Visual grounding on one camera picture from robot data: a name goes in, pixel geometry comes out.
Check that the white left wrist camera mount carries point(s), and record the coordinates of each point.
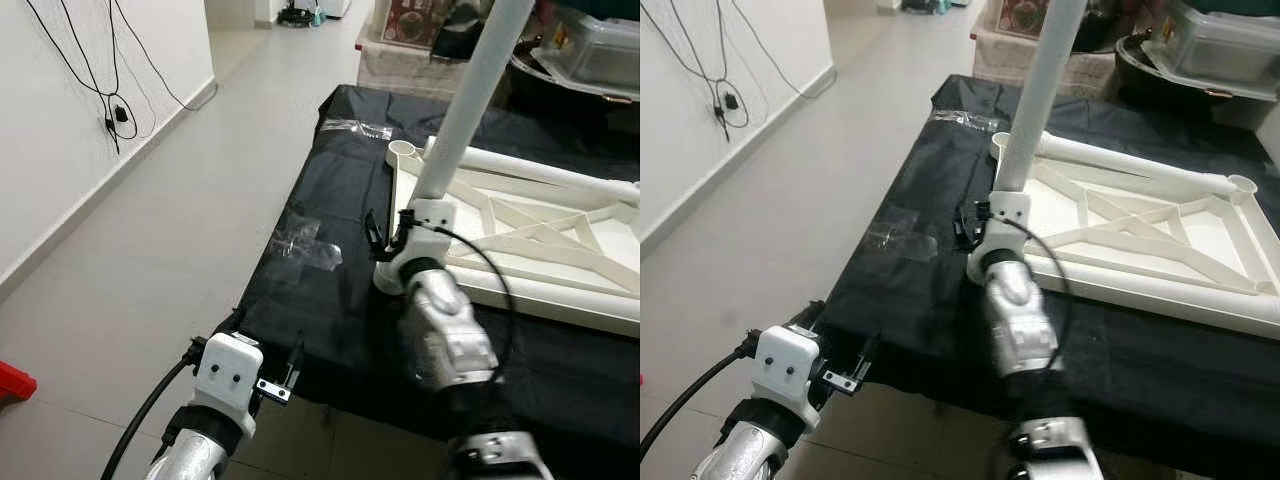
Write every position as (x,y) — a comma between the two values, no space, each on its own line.
(788,365)
(228,370)

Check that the white plastic table top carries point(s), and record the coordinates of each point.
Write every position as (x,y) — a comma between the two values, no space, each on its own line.
(470,195)
(1150,215)

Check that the black power adapter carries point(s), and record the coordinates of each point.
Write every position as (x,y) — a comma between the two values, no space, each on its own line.
(732,101)
(119,115)

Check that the red plastic stool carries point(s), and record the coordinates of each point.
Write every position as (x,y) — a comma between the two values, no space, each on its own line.
(15,382)

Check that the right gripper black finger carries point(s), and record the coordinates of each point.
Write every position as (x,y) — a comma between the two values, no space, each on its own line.
(964,224)
(376,232)

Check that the mop with black base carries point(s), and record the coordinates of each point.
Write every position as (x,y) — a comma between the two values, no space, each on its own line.
(920,5)
(295,17)

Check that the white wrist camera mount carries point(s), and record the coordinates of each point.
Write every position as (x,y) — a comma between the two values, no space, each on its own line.
(228,370)
(788,365)
(425,225)
(1005,212)

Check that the grey speckled ledge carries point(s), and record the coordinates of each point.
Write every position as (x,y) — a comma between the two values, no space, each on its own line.
(1000,65)
(400,70)

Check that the black round pan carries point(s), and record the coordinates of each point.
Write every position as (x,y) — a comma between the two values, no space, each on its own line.
(1150,95)
(560,105)

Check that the clear plastic container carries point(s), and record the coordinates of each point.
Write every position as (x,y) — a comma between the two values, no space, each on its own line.
(1220,50)
(600,55)

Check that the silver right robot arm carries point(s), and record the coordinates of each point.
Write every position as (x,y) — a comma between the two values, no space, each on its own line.
(1020,320)
(450,330)

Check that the black plastic bag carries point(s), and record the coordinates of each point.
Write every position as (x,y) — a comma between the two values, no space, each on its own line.
(460,35)
(1105,25)

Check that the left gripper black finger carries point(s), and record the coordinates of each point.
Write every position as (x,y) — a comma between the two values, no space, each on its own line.
(866,362)
(296,365)

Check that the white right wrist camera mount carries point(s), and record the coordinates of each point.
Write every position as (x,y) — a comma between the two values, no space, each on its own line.
(1005,212)
(425,225)

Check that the black tablecloth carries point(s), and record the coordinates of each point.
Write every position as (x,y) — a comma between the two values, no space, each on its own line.
(900,330)
(330,330)

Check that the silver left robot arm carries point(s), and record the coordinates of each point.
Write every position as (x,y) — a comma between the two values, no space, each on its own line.
(195,455)
(750,455)

